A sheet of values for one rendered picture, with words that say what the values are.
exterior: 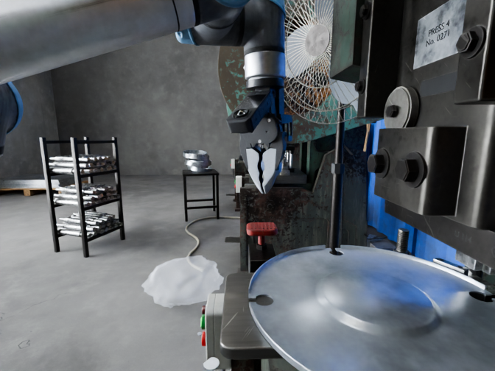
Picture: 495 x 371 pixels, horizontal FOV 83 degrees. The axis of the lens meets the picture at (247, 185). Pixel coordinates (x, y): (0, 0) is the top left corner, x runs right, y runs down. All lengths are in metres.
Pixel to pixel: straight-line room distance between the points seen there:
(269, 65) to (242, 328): 0.41
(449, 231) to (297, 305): 0.17
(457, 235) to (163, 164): 6.98
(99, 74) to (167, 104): 1.67
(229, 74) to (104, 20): 1.30
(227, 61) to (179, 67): 5.56
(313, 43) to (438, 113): 0.83
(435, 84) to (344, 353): 0.27
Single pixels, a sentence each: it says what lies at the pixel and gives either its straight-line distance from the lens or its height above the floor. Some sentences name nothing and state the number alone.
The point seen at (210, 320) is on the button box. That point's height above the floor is 0.61.
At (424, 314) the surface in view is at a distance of 0.36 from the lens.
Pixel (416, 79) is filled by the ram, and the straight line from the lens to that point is 0.38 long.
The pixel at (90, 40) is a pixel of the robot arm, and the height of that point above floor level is 1.07.
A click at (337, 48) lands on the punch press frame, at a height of 1.10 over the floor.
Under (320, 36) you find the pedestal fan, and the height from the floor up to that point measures 1.30.
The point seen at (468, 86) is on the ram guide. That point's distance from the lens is 0.26.
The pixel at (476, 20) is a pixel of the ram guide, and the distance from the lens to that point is 0.27.
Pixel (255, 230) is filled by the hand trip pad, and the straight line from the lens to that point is 0.63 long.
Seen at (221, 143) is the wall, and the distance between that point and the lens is 6.91.
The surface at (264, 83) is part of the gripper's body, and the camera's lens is 0.52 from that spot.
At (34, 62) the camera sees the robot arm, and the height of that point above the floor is 1.05.
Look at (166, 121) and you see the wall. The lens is 7.11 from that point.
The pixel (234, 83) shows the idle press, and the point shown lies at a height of 1.25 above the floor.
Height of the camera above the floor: 0.97
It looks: 10 degrees down
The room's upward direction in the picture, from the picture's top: straight up
